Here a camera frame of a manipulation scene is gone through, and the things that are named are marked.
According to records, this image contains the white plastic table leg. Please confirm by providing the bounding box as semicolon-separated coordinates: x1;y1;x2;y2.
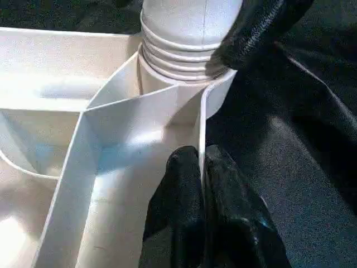
138;0;244;82

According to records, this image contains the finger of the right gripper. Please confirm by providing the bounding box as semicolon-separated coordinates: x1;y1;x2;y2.
214;0;314;71

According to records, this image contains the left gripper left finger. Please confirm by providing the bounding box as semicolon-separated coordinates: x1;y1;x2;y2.
138;146;207;268

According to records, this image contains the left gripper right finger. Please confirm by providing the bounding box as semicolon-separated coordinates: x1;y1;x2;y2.
202;144;292;268

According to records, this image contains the black mat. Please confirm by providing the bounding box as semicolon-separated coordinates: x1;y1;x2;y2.
0;0;357;268

